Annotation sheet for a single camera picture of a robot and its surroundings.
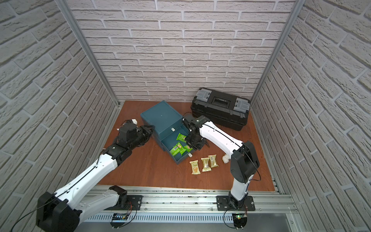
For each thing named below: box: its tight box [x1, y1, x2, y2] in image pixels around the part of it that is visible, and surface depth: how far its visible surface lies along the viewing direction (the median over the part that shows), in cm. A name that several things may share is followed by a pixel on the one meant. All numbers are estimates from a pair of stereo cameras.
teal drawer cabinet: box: [140, 100, 194, 165], surface depth 85 cm
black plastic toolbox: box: [190, 87, 251, 131], surface depth 99 cm
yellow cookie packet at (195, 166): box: [189, 159, 201, 175], surface depth 87 cm
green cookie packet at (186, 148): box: [179, 145, 194, 155], surface depth 87 cm
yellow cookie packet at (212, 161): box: [208, 154, 219, 169], surface depth 89 cm
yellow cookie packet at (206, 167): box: [200, 157, 212, 173], surface depth 87 cm
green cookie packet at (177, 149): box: [169, 141, 186, 157], surface depth 85 cm
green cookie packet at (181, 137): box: [176, 132, 187, 144], surface depth 91 cm
